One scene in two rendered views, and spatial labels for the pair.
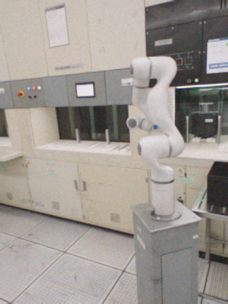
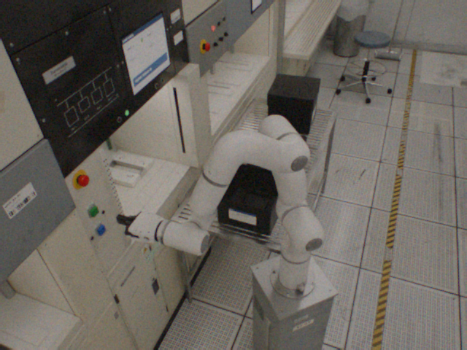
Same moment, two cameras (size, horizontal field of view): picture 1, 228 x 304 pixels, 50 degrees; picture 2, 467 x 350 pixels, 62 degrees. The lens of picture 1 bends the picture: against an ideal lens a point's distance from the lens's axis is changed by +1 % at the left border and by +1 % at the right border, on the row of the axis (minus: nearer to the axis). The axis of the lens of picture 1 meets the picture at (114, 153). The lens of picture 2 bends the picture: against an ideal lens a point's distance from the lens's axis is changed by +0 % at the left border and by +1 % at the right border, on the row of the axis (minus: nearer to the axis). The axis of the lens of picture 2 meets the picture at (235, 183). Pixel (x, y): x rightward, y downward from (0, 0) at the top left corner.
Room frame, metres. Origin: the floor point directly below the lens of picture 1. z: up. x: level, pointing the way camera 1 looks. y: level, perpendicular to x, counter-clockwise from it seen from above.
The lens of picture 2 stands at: (1.52, 0.70, 2.19)
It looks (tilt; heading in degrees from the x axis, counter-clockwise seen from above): 42 degrees down; 264
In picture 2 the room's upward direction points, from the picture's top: 3 degrees counter-clockwise
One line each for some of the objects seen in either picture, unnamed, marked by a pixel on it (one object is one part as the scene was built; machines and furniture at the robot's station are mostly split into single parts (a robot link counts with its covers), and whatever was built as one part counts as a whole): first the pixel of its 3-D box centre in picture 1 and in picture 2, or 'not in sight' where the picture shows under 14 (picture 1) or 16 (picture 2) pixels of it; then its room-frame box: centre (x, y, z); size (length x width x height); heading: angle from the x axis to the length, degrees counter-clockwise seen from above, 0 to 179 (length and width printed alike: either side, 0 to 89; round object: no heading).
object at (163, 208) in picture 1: (163, 196); (294, 266); (1.19, -0.24, 0.85); 0.19 x 0.19 x 0.18
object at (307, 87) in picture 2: not in sight; (292, 103); (0.90, -1.46, 0.89); 0.29 x 0.29 x 0.25; 65
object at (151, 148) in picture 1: (156, 158); (301, 238); (1.19, -0.21, 1.07); 0.19 x 0.12 x 0.24; 101
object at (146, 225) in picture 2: not in sight; (149, 227); (1.73, -0.23, 1.20); 0.11 x 0.10 x 0.07; 151
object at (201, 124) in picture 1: (205, 120); not in sight; (2.33, -0.89, 1.06); 0.24 x 0.20 x 0.32; 61
